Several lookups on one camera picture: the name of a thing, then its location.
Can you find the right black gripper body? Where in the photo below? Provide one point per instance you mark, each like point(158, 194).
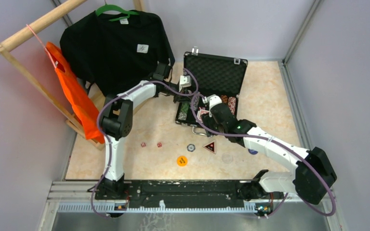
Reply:
point(211, 110)

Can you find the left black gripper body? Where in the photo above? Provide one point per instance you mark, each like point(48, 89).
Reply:
point(178, 94)

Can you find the blue poker chip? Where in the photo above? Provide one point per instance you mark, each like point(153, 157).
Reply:
point(191, 147)

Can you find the black aluminium poker case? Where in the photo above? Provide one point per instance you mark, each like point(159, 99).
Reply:
point(215, 74)

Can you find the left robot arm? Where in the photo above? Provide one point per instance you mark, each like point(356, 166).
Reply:
point(116, 118)

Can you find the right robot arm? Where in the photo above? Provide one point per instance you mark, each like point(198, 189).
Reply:
point(309, 174)

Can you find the green grey chip stack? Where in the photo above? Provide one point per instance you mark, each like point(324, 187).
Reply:
point(183, 111)

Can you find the purple blue chip stack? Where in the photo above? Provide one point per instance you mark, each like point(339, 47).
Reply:
point(194, 102)

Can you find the red white chip stack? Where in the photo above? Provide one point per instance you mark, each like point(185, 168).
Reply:
point(232, 102)

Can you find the red playing card deck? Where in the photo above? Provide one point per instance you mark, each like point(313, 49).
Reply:
point(200, 114)

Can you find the orange black chip stack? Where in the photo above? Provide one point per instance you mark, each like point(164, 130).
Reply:
point(224, 99)

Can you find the red black triangle marker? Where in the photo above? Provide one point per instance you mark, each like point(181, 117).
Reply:
point(211, 147)

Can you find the clear round button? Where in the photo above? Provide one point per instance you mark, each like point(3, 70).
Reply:
point(227, 158)

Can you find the dark blue round button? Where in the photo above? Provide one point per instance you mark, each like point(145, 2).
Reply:
point(253, 152)

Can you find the orange round dealer button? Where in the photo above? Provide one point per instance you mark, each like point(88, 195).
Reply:
point(182, 161)

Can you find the black t-shirt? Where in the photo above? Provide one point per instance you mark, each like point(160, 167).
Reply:
point(116, 51)

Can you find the green clothes hanger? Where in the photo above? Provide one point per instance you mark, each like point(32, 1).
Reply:
point(111, 7)

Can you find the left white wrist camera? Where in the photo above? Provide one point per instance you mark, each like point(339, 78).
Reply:
point(184, 82)

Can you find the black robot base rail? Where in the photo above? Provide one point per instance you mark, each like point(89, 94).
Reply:
point(183, 193)

